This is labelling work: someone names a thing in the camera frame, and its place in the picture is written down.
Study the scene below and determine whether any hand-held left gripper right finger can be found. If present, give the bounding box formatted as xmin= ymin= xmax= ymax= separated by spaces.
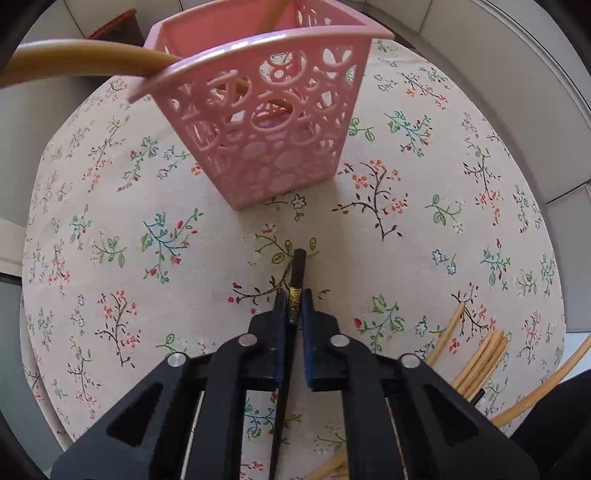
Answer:
xmin=300 ymin=288 xmax=541 ymax=480

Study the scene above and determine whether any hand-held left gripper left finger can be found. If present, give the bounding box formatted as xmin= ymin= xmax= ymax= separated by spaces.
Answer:
xmin=50 ymin=288 xmax=289 ymax=480

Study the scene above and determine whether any wooden chopstick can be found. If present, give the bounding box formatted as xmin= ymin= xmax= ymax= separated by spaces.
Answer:
xmin=261 ymin=0 xmax=291 ymax=31
xmin=302 ymin=450 xmax=348 ymax=480
xmin=0 ymin=38 xmax=183 ymax=88

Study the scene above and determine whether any pink perforated plastic basket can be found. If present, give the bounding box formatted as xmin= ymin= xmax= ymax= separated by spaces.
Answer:
xmin=126 ymin=0 xmax=395 ymax=212

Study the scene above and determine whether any bunch of wooden chopsticks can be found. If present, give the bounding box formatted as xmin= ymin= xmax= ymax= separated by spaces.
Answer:
xmin=424 ymin=302 xmax=591 ymax=428

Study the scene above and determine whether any floral tablecloth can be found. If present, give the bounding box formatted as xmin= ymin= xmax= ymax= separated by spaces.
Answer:
xmin=19 ymin=39 xmax=568 ymax=480

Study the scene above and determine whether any red-rimmed trash bin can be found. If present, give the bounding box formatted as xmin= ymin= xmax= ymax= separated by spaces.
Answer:
xmin=87 ymin=8 xmax=146 ymax=41

